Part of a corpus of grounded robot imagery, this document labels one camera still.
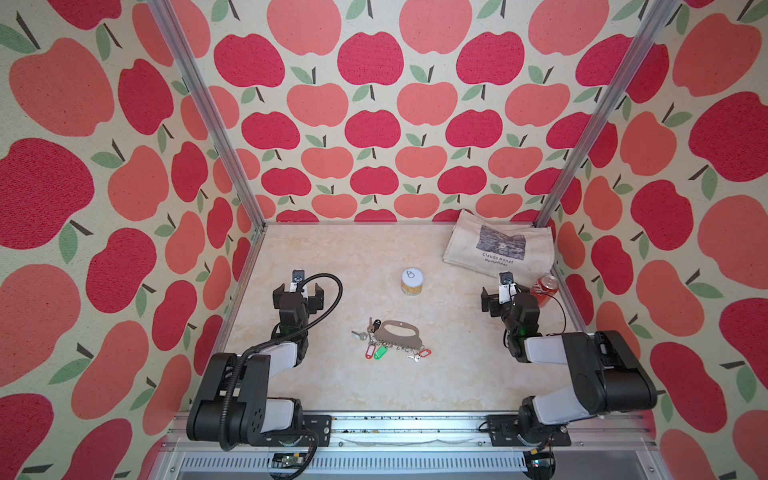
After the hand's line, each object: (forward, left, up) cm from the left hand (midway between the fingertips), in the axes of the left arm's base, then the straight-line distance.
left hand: (304, 285), depth 90 cm
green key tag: (-17, -23, -11) cm, 31 cm away
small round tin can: (+5, -34, -6) cm, 35 cm away
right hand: (0, -64, -2) cm, 64 cm away
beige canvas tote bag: (+14, -75, -1) cm, 76 cm away
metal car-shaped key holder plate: (-13, -32, -11) cm, 36 cm away
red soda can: (-2, -74, 0) cm, 75 cm away
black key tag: (-8, -22, -10) cm, 26 cm away
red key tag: (-17, -20, -11) cm, 29 cm away
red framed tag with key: (-18, -36, -10) cm, 41 cm away
